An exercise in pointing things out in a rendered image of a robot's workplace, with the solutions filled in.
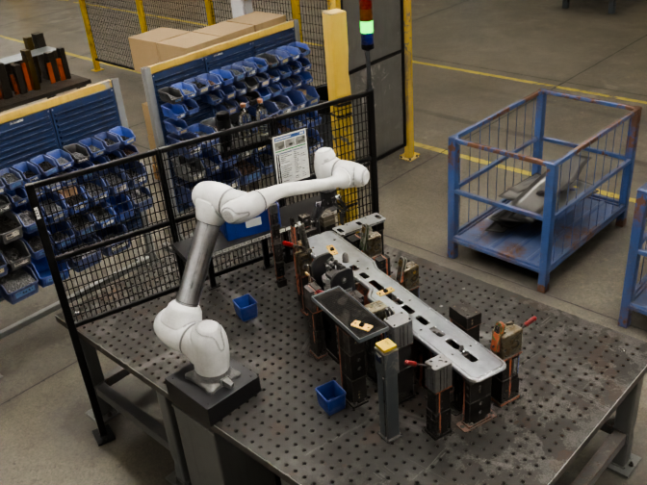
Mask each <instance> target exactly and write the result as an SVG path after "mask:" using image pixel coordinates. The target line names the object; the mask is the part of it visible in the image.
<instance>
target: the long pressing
mask: <svg viewBox="0 0 647 485"><path fill-rule="evenodd" d="M307 239H308V242H309V245H310V248H312V247H314V248H312V251H313V252H312V253H311V257H312V258H313V259H315V258H316V257H317V256H319V255H321V254H324V253H326V252H329V251H328V250H327V248H326V246H327V245H331V244H333V245H334V247H335V248H336V250H337V252H338V254H336V255H333V258H334V259H335V260H337V261H338V262H339V263H341V264H343V265H344V266H345V267H346V268H349V267H352V266H356V267H357V268H359V269H358V270H353V279H355V280H356V281H357V282H359V283H360V284H361V285H362V286H364V287H365V288H366V289H367V290H369V292H368V295H367V298H368V301H369V302H371V303H372V302H375V301H377V300H381V301H382V302H383V303H385V304H386V305H387V306H390V307H391V308H392V307H393V308H392V309H393V310H394V312H395V314H396V313H398V312H404V313H406V314H407V315H408V316H409V317H411V318H412V320H413V338H414V339H416V340H417V341H418V342H419V343H421V344H422V345H423V346H425V347H426V348H427V349H428V350H430V351H431V352H432V353H433V354H435V355H436V356H437V355H439V354H443V355H445V356H446V357H447V358H449V359H450V360H451V361H452V362H453V363H452V365H453V366H452V369H453V370H455V371H456V372H457V373H458V374H460V375H461V376H462V377H463V378H464V379H466V380H467V381H469V382H472V383H479V382H481V381H483V380H485V379H487V378H489V377H491V376H493V375H495V374H497V373H499V372H501V371H503V370H505V368H506V363H505V361H504V360H502V359H501V358H500V357H498V356H497V355H496V354H494V353H493V352H492V351H490V350H489V349H487V348H486V347H485V346H483V345H482V344H480V343H479V342H478V341H476V340H475V339H474V338H472V337H471V336H469V335H468V334H467V333H465V332H464V331H463V330H461V329H460V328H459V327H457V326H456V325H454V324H453V323H452V322H450V321H449V320H448V319H446V318H445V317H443V316H442V315H441V314H439V313H438V312H436V311H435V310H434V309H432V308H431V307H430V306H428V305H427V304H426V303H424V301H422V300H421V299H420V298H418V297H417V296H416V295H414V294H413V293H411V292H410V291H409V290H407V289H406V288H404V287H403V286H402V285H400V284H399V283H398V282H396V281H395V280H394V279H392V278H391V277H389V276H388V275H387V274H385V273H384V272H383V271H381V270H380V269H379V268H378V267H377V265H376V263H375V261H374V260H373V259H372V258H370V257H369V256H367V255H366V254H365V253H363V252H362V251H361V250H359V249H358V248H356V247H355V246H354V245H352V244H351V243H350V242H348V241H346V240H345V239H344V238H342V237H341V236H340V235H338V234H337V233H335V232H334V231H325V232H322V233H321V234H318V235H315V236H312V237H309V238H307ZM334 240H335V241H334ZM344 252H347V253H348V255H349V262H348V263H343V260H342V255H343V253H344ZM357 261H359V262H357ZM361 273H365V274H367V275H368V276H369V278H367V279H364V278H363V277H361V276H360V275H359V274H361ZM371 281H376V283H377V284H379V285H380V286H381V287H383V288H384V289H386V288H389V287H392V288H393V289H395V290H394V291H393V292H391V293H390V294H392V295H393V296H395V297H396V298H397V299H399V300H400V301H401V302H402V304H401V305H398V304H396V303H395V302H394V301H393V300H391V299H390V298H389V297H387V296H386V295H383V296H379V295H378V294H376V292H379V290H378V289H377V288H375V287H374V286H373V285H372V284H370V283H369V282H371ZM409 300H410V301H409ZM404 305H406V306H408V307H409V308H410V309H412V310H413V311H414V312H415V313H413V314H408V313H407V312H406V311H405V310H403V308H402V306H404ZM416 317H422V318H423V319H425V320H426V321H428V322H429V324H427V325H423V324H422V323H420V322H419V321H418V320H416V319H415V318H416ZM433 327H435V328H437V329H438V330H440V331H441V332H442V333H443V334H445V336H442V337H438V336H437V335H436V334H435V333H433V332H432V331H431V330H430V329H431V328H433ZM421 329H422V330H421ZM447 340H453V341H454V342H455V343H457V344H458V345H464V350H465V351H463V352H469V353H470V354H471V355H473V356H474V357H475V358H477V359H478V360H477V361H476V362H471V361H470V360H468V359H467V358H466V357H465V356H463V355H462V353H463V352H460V351H459V350H458V349H454V348H453V347H452V346H450V345H449V344H447V343H446V341H447ZM470 345H471V346H470ZM452 354H453V355H452Z"/></svg>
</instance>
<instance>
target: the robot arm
mask: <svg viewBox="0 0 647 485"><path fill-rule="evenodd" d="M314 167H315V173H316V176H317V179H316V180H307V181H298V182H291V183H284V184H279V185H275V186H271V187H268V188H264V189H261V190H256V191H251V192H246V191H239V190H235V189H233V188H232V187H230V186H227V185H225V184H223V183H219V182H213V181H205V182H201V183H198V184H197V185H196V186H195V187H194V189H193V192H192V201H193V204H194V205H195V216H196V219H197V224H196V228H195V230H194V237H193V240H192V244H191V248H190V251H189V255H188V259H187V262H186V265H185V269H184V272H183V276H182V280H181V283H180V287H179V291H178V294H177V297H176V299H174V300H172V302H170V303H169V304H168V307H167V308H165V309H163V310H162V311H161V312H160V313H159V314H158V315H157V316H156V318H155V320H154V325H153V326H154V331H155V333H156V335H157V336H158V338H159V339H160V340H161V341H162V342H163V343H164V344H165V345H167V346H169V347H170V348H172V349H173V350H175V351H177V352H179V353H182V354H184V355H185V356H186V357H187V358H188V359H189V360H190V361H191V363H192V364H194V370H192V371H189V372H187V373H186V374H185V378H186V379H189V380H191V381H193V382H194V383H195V384H196V385H197V386H199V387H200V388H202V389H203V390H204V391H205V392H206V393H207V394H208V395H213V394H214V393H215V392H216V391H217V390H218V389H220V388H222V387H226V388H228V389H232V388H234V383H233V382H232V380H234V379H236V378H239V377H241V373H240V372H239V371H238V370H234V369H232V368H231V367H230V352H229V344H228V339H227V335H226V333H225V331H224V329H223V328H222V326H221V325H220V324H219V323H218V322H216V321H214V320H210V319H205V320H202V311H201V308H200V306H199V305H198V303H199V299H200V297H201V293H202V290H203V286H204V283H205V279H206V275H207V272H208V268H209V266H210V262H211V258H212V255H213V251H214V248H215V244H216V240H217V237H218V233H219V230H220V227H221V226H222V225H223V224H224V223H225V222H227V223H230V224H239V223H243V222H246V221H249V220H251V219H253V218H255V217H257V216H259V215H260V214H261V213H263V212H264V211H266V210H267V209H268V208H269V207H270V206H271V204H272V203H274V202H275V201H276V200H278V199H280V198H283V197H287V196H292V195H298V194H305V193H310V192H316V191H319V192H320V197H321V201H320V202H317V201H316V202H315V207H314V210H313V213H312V216H311V218H310V220H312V221H313V222H315V227H316V229H317V233H319V234H321V225H320V222H319V219H320V217H321V215H322V214H323V212H324V211H325V209H326V208H329V207H332V206H333V205H334V206H335V207H337V208H338V209H339V210H340V211H339V216H340V224H342V225H345V223H344V217H345V212H346V211H347V210H348V207H347V206H346V204H345V203H344V201H343V200H342V196H341V195H340V194H337V195H336V194H335V190H336V188H340V189H347V188H354V187H357V188H359V187H363V186H365V185H366V184H367V183H368V181H369V178H370V173H369V171H368V169H366V168H365V167H364V166H362V165H360V164H358V163H355V162H351V161H343V160H340V159H338V158H337V157H336V156H335V153H334V151H333V150H332V149H331V148H330V147H322V148H320V149H318V150H317V151H316V153H315V160H314ZM336 198H337V199H338V200H339V202H340V203H341V205H342V206H343V209H342V208H341V207H340V206H339V205H337V204H336V203H335V201H336ZM321 204H322V205H321ZM319 208H320V210H319Z"/></svg>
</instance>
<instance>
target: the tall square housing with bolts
mask: <svg viewBox="0 0 647 485"><path fill-rule="evenodd" d="M384 323H386V324H387V325H388V326H389V331H387V332H384V339H386V338H389V339H390V340H391V341H392V342H393V343H394V344H396V345H397V348H399V347H402V346H403V348H401V349H399V370H400V372H399V373H398V393H399V405H400V404H403V403H405V402H406V403H407V401H410V400H413V399H412V398H417V397H416V395H415V394H414V384H413V367H412V366H406V365H405V364H404V361H405V360H409V361H412V359H411V345H413V344H414V343H413V320H412V318H411V317H409V316H408V315H407V314H406V313H404V312H398V313H396V314H395V315H392V316H390V317H388V318H385V319H384Z"/></svg>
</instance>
